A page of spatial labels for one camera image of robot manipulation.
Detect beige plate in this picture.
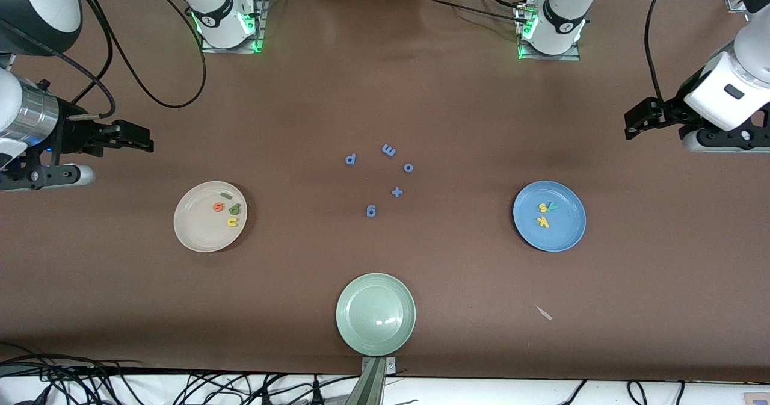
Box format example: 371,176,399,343
173,181,248,253

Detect blue plate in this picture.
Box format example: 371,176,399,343
513,181,587,253

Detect brown table mat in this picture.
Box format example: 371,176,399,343
0,0,770,385

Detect pale green plate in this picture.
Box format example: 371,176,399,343
336,273,417,357

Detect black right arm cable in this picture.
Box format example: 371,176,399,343
60,0,208,122

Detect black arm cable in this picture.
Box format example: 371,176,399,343
60,0,208,122
644,0,674,105

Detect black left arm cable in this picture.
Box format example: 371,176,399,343
644,0,674,105

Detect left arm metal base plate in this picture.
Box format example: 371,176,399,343
514,2,581,61

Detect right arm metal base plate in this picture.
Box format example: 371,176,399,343
200,0,270,54

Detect black cable on mat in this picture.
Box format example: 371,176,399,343
421,0,530,26

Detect tangled black cables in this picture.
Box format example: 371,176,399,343
0,342,347,405

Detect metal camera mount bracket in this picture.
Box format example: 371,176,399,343
346,356,398,405

